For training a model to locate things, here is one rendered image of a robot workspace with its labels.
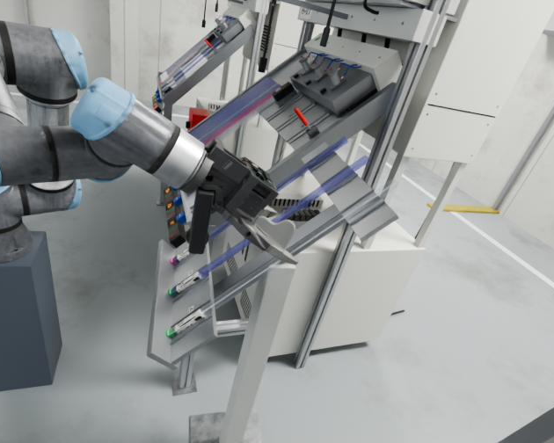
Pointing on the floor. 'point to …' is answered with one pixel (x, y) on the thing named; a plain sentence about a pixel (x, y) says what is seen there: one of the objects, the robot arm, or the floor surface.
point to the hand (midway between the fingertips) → (283, 239)
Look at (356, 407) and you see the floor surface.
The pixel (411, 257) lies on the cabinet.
